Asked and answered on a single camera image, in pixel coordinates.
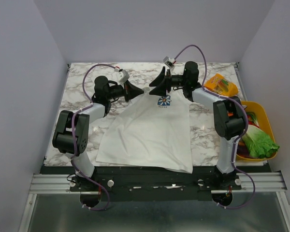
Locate yellow plastic basket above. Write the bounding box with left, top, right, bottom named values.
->
left=237, top=101, right=277, bottom=162

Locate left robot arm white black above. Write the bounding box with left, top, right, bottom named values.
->
left=52, top=76, right=144, bottom=191

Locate aluminium rail frame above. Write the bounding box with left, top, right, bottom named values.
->
left=19, top=172, right=290, bottom=232

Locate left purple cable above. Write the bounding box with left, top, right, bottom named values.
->
left=71, top=64, right=120, bottom=211

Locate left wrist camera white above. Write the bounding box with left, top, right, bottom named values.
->
left=116, top=69, right=130, bottom=85

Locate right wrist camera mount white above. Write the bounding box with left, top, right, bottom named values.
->
left=163, top=56, right=176, bottom=74

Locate toy red chili pepper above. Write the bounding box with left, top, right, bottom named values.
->
left=247, top=115, right=256, bottom=126

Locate purple cable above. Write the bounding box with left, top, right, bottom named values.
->
left=173, top=44, right=256, bottom=210
left=71, top=64, right=120, bottom=211

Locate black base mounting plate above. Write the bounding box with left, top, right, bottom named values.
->
left=40, top=165, right=242, bottom=202

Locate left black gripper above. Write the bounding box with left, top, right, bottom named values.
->
left=106, top=80, right=144, bottom=102

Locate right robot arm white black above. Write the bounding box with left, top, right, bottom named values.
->
left=149, top=58, right=248, bottom=189

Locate white t-shirt with flower print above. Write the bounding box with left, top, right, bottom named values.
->
left=96, top=92, right=193, bottom=174

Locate orange candy bag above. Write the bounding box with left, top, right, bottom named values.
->
left=204, top=73, right=238, bottom=97

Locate toy green onion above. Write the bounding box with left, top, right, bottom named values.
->
left=246, top=112, right=257, bottom=122

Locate toy napa cabbage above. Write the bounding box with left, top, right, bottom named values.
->
left=242, top=125, right=280, bottom=159

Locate toy purple eggplant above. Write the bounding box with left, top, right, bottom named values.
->
left=237, top=146, right=252, bottom=159

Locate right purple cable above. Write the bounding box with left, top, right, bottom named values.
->
left=173, top=44, right=256, bottom=210

